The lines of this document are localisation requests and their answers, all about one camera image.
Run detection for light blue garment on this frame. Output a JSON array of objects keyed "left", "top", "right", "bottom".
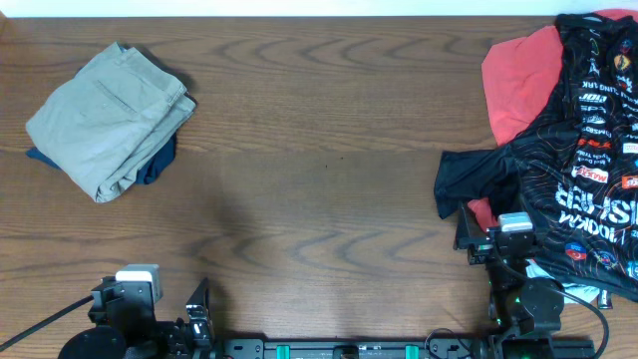
[{"left": 526, "top": 259, "right": 613, "bottom": 310}]

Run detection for black printed jersey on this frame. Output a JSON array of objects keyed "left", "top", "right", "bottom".
[{"left": 434, "top": 14, "right": 637, "bottom": 299}]

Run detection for folded navy blue shorts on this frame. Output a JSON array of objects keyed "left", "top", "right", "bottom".
[{"left": 25, "top": 45, "right": 195, "bottom": 184}]

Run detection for khaki beige trousers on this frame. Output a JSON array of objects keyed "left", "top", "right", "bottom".
[{"left": 26, "top": 43, "right": 196, "bottom": 202}]

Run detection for right black cable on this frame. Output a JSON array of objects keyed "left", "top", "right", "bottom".
[{"left": 492, "top": 246, "right": 611, "bottom": 359}]

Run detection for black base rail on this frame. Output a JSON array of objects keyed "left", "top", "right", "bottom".
[{"left": 214, "top": 335, "right": 596, "bottom": 359}]

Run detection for red orange garment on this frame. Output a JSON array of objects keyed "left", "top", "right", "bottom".
[{"left": 480, "top": 9, "right": 637, "bottom": 242}]

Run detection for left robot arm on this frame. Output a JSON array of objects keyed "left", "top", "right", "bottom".
[{"left": 59, "top": 276, "right": 218, "bottom": 359}]

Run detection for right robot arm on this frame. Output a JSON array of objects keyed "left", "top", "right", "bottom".
[{"left": 454, "top": 203, "right": 564, "bottom": 358}]

